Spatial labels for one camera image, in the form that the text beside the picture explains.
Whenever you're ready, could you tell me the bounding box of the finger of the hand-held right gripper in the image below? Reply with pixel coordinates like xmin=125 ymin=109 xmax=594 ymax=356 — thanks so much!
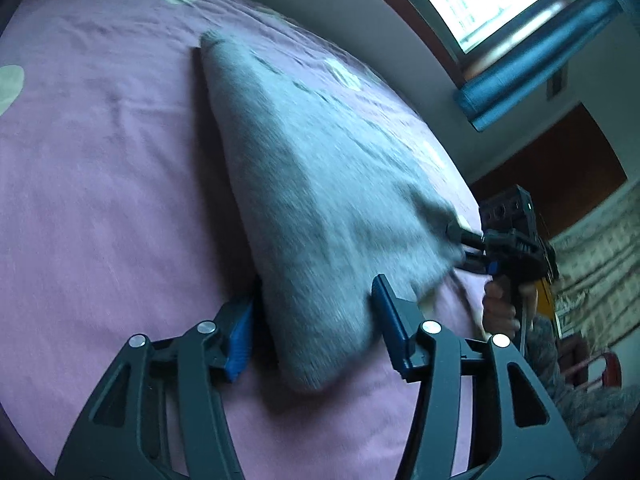
xmin=446 ymin=223 xmax=486 ymax=248
xmin=462 ymin=250 xmax=493 ymax=275

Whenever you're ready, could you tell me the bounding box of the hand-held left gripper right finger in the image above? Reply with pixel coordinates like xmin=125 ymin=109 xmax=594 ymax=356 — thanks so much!
xmin=371 ymin=274 xmax=587 ymax=480

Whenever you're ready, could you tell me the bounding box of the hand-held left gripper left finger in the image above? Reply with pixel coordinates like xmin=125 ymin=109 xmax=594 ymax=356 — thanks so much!
xmin=54 ymin=295 xmax=256 ymax=480

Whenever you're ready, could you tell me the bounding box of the grey knit sweater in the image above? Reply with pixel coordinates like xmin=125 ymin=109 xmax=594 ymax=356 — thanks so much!
xmin=200 ymin=30 xmax=473 ymax=393

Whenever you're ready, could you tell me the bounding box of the person's right forearm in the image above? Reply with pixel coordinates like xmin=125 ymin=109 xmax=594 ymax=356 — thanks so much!
xmin=520 ymin=312 xmax=640 ymax=466

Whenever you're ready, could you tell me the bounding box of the person's right hand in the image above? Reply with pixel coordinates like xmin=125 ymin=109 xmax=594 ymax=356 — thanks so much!
xmin=481 ymin=280 xmax=538 ymax=341

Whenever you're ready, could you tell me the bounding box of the brown wooden wardrobe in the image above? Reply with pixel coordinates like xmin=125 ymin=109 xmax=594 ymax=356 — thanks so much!
xmin=470 ymin=102 xmax=628 ymax=241

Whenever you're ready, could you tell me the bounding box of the patterned beige curtain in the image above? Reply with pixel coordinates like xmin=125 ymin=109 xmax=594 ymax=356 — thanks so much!
xmin=550 ymin=190 xmax=640 ymax=356

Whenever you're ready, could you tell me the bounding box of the red chair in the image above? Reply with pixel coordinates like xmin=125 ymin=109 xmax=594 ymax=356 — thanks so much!
xmin=557 ymin=335 xmax=623 ymax=391

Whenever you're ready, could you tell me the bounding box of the blue roller blind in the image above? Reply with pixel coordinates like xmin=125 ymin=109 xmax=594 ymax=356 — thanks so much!
xmin=452 ymin=0 xmax=623 ymax=133

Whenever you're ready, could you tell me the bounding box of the pink dotted bed sheet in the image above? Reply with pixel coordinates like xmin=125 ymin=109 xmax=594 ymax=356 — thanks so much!
xmin=0 ymin=0 xmax=488 ymax=480

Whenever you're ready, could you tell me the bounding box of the window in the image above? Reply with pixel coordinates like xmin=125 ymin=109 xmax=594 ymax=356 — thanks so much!
xmin=387 ymin=0 xmax=593 ymax=56

